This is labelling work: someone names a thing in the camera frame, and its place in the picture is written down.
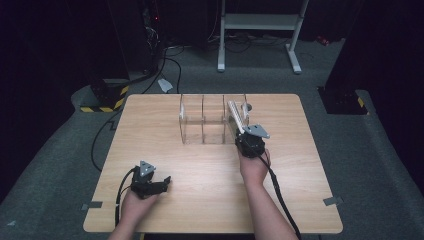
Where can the person's right hand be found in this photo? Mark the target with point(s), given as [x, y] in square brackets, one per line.
[255, 168]

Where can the grey tape piece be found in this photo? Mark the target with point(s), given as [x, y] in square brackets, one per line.
[11, 223]
[332, 201]
[93, 205]

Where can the person's left hand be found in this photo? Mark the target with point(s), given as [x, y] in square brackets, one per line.
[135, 210]

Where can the white metal stand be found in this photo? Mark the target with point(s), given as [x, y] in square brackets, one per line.
[260, 21]

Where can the white paper scrap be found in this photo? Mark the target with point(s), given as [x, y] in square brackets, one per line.
[165, 85]

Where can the black computer tower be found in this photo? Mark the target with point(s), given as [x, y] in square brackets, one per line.
[140, 33]

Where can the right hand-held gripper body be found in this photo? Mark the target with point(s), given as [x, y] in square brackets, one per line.
[250, 143]

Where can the clear acrylic divider rack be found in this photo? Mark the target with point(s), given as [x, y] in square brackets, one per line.
[206, 130]

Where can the small red object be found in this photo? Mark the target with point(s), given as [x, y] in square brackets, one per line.
[322, 40]

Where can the black yellow striped stand base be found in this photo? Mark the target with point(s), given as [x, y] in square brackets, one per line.
[106, 98]
[343, 103]

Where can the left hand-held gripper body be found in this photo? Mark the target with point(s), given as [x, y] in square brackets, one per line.
[144, 185]

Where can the green leaf picture book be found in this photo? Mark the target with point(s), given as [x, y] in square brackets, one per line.
[236, 115]

